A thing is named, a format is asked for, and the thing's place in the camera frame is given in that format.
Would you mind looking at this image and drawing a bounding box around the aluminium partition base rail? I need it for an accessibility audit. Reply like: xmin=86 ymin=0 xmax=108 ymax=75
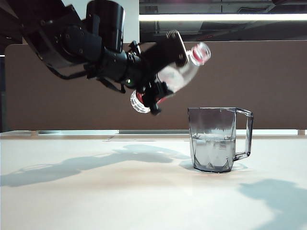
xmin=37 ymin=129 xmax=299 ymax=135

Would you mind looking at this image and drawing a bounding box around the clear grey plastic pitcher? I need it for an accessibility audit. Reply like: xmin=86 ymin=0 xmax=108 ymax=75
xmin=188 ymin=107 xmax=254 ymax=174

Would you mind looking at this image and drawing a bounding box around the clear water bottle red label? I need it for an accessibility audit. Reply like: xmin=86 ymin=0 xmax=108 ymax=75
xmin=130 ymin=42 xmax=212 ymax=114

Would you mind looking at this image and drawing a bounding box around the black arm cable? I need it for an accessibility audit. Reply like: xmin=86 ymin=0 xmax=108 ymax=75
xmin=46 ymin=62 xmax=97 ymax=80

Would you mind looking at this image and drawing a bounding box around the brown desk partition panel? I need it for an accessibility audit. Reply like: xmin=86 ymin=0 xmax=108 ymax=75
xmin=4 ymin=40 xmax=307 ymax=133

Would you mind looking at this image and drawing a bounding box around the white ceiling light strip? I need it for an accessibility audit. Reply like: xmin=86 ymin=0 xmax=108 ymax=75
xmin=139 ymin=12 xmax=307 ymax=23

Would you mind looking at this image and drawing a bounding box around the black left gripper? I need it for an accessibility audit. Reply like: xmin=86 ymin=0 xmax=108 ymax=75
xmin=121 ymin=30 xmax=190 ymax=116

